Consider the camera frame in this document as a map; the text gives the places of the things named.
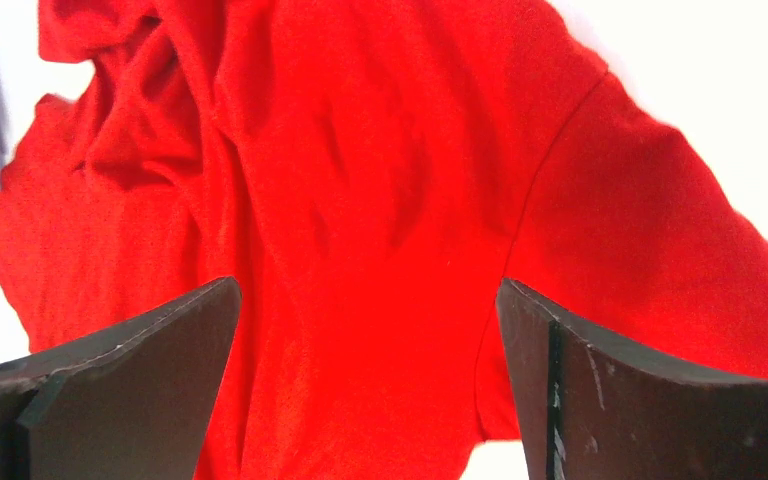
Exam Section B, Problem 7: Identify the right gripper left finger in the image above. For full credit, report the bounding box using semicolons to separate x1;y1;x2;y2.
0;277;242;479

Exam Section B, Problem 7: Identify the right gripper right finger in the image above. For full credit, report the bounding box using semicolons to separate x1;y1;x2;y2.
496;279;768;479

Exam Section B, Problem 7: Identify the red t shirt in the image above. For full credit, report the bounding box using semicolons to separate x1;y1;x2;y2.
0;1;768;479

